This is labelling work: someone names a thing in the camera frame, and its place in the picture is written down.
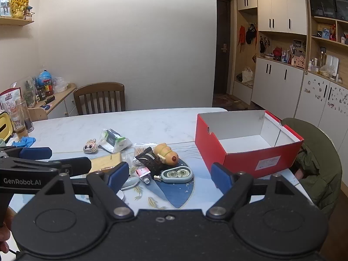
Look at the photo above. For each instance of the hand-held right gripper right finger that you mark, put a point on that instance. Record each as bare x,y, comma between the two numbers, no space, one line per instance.
220,178

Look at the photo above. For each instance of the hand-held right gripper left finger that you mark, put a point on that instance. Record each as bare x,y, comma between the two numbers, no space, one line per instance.
119,174

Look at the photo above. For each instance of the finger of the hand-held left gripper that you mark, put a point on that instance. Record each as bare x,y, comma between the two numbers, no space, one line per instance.
78,165
35,152

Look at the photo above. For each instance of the packed bread slice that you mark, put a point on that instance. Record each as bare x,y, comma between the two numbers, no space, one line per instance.
106,161

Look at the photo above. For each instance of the white round disc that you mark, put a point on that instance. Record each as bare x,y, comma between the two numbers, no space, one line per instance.
121,195

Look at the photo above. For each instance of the pink and white tube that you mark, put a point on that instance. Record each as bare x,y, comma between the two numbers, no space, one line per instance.
143,172

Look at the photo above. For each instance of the white cardboard box red rim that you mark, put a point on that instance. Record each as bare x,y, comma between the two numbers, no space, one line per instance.
231,152

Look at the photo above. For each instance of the clear small packet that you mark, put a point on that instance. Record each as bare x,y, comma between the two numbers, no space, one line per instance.
176,174

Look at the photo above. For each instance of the person's left hand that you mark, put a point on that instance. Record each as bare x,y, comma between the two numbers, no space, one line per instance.
3,238

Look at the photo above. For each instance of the white oval object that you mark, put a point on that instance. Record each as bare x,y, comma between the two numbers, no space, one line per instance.
130,183

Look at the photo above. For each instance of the blue gloves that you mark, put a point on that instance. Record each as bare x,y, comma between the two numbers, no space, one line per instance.
24,141

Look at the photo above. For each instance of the glass cup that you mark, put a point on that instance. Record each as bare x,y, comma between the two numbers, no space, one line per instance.
19,130

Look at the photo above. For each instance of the dark snack packet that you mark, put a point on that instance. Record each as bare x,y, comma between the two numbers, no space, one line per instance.
146,163

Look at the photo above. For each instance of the clear plastic packet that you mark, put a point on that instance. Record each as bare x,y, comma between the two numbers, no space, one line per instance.
140,149

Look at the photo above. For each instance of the white and green packet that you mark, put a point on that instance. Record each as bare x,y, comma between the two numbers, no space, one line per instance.
114,141

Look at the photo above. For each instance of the small wooden chair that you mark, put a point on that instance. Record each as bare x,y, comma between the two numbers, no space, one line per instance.
38,113

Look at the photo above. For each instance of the tall glass bottle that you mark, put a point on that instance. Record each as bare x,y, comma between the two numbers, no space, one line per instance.
24,114

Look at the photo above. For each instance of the blue printed table mat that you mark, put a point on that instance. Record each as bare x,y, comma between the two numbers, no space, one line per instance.
174,193

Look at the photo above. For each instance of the wooden side cabinet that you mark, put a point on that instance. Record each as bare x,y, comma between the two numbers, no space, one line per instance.
61,103

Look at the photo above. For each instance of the red and white snack bag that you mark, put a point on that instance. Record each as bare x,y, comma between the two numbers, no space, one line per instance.
11,100

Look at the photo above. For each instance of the red label sauce bottle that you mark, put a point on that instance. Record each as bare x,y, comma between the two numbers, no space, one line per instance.
49,89

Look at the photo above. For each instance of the brown wooden chair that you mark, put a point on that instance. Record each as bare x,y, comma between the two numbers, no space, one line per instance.
99,98

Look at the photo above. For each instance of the clear plastic bag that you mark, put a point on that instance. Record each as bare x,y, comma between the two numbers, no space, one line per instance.
61,84

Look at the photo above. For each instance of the green chair back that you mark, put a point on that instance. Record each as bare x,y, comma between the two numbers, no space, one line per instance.
318,163

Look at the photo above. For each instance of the white tote bag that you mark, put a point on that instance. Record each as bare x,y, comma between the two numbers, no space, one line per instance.
247,76

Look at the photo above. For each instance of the white base cabinet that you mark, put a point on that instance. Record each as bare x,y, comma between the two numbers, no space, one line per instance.
277,87

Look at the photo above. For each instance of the white stickered cabinet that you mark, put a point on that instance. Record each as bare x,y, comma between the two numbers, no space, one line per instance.
315,103

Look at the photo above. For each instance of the dark door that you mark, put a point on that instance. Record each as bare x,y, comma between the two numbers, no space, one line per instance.
223,46

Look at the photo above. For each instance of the pink box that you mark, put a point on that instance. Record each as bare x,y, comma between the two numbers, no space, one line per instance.
299,61

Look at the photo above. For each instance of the orange garment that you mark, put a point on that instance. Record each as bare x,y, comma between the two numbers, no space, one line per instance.
241,36

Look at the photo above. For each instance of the golden ornament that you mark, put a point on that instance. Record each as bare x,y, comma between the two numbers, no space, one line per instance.
19,4

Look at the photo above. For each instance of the white container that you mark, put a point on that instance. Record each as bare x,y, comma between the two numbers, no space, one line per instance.
332,63

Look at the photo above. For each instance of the wooden wall shelf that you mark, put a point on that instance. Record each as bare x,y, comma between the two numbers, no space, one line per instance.
16,21

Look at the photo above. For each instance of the small photo frame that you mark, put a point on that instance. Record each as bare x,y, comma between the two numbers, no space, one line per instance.
5,6

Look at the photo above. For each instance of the white wall cabinet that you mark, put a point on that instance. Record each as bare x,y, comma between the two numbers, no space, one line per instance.
277,5

